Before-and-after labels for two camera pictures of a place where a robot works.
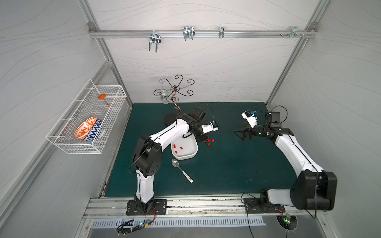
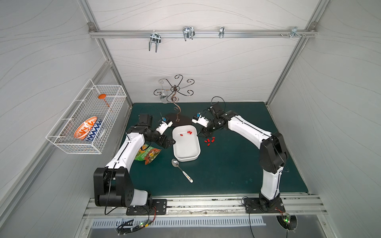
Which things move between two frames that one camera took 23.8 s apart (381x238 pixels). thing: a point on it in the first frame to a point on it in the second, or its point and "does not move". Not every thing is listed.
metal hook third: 221,34 does not move
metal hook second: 188,32 does not move
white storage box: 185,147 does not move
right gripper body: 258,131 to 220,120
